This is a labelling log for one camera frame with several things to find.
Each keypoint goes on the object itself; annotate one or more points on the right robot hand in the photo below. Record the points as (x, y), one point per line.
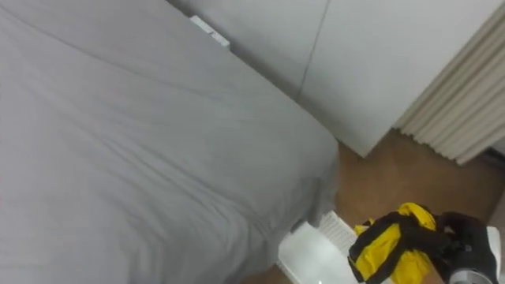
(471, 246)

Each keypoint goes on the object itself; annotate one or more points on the yellow and black garment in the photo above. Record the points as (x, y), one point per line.
(375, 252)

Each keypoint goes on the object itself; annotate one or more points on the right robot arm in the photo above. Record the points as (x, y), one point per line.
(471, 277)

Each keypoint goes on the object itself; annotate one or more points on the beige curtain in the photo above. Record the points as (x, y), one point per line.
(461, 102)

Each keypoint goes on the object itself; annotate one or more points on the white laundry basket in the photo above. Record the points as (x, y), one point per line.
(315, 256)

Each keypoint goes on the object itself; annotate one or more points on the white wardrobe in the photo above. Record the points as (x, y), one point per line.
(355, 63)

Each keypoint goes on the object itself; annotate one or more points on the grey bed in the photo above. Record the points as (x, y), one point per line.
(138, 150)

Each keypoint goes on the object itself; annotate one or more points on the white wall socket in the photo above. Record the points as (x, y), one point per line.
(209, 31)

